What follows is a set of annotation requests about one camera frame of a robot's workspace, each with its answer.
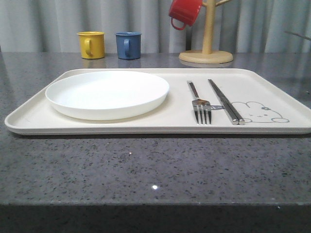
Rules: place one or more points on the silver metal fork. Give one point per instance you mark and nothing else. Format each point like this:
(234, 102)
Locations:
(201, 108)

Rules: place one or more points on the white round plate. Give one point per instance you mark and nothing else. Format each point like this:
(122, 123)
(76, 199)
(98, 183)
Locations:
(107, 95)

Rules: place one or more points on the silver metal chopstick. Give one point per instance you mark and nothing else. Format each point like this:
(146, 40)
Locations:
(233, 118)
(240, 118)

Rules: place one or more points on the cream rabbit serving tray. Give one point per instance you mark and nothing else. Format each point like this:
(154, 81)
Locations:
(265, 108)

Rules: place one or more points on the blue enamel mug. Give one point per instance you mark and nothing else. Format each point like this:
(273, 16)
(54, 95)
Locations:
(128, 45)

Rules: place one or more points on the wooden mug tree stand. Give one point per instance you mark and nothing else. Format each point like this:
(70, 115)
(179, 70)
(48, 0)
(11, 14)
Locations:
(207, 55)

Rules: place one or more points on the yellow enamel mug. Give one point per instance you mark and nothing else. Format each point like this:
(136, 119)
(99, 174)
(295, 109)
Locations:
(92, 44)

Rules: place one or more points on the red enamel mug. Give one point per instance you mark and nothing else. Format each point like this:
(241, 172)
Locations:
(185, 11)

